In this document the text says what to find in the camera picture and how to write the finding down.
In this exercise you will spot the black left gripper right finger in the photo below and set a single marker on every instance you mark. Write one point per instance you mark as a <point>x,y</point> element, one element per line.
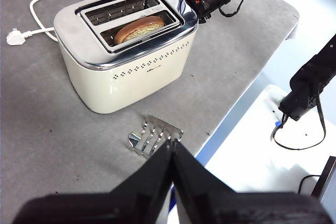
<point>223,205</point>

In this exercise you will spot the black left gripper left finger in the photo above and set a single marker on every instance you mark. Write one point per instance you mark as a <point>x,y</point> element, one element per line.
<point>126,203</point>

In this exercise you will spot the brown crusted bread slice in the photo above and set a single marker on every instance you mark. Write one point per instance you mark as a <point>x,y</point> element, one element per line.
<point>136,31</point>

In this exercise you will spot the steel bread rack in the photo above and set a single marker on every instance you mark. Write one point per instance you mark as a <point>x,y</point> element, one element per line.
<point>134,140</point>

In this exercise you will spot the cream metal toaster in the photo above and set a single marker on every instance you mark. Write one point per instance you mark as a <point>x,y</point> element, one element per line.
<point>126,87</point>

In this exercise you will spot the black upright panel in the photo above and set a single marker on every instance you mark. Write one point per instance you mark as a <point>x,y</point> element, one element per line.
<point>326,174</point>

